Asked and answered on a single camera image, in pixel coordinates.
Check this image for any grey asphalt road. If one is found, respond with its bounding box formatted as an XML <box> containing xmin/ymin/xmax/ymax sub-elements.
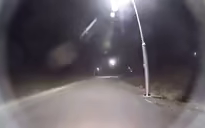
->
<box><xmin>0</xmin><ymin>75</ymin><xmax>204</xmax><ymax>128</ymax></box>

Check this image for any grey street lamp pole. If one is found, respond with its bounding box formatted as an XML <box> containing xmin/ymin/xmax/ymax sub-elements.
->
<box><xmin>110</xmin><ymin>0</ymin><xmax>152</xmax><ymax>98</ymax></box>

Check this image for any dark grass verge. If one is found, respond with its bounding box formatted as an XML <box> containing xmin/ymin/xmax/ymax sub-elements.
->
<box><xmin>3</xmin><ymin>73</ymin><xmax>94</xmax><ymax>99</ymax></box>

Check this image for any grass verge with leaves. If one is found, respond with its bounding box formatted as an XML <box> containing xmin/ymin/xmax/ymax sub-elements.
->
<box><xmin>118</xmin><ymin>71</ymin><xmax>205</xmax><ymax>116</ymax></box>

